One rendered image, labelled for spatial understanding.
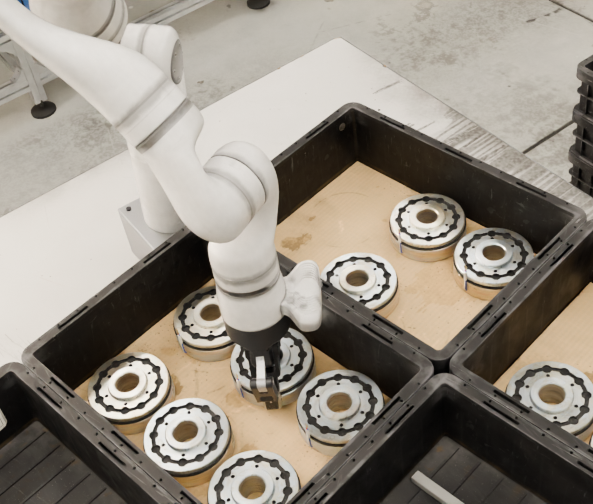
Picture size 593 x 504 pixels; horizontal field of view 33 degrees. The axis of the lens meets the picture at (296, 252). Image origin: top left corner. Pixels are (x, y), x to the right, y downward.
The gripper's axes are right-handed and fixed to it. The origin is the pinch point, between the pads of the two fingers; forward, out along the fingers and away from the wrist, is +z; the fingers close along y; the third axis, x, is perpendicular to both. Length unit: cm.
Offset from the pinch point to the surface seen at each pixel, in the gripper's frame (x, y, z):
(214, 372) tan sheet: -7.6, -4.0, 2.4
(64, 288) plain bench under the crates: -35, -33, 15
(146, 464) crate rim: -12.1, 15.2, -7.6
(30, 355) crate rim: -27.7, -0.9, -7.6
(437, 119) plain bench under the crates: 27, -66, 15
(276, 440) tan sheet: 0.3, 6.7, 2.4
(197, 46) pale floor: -38, -203, 85
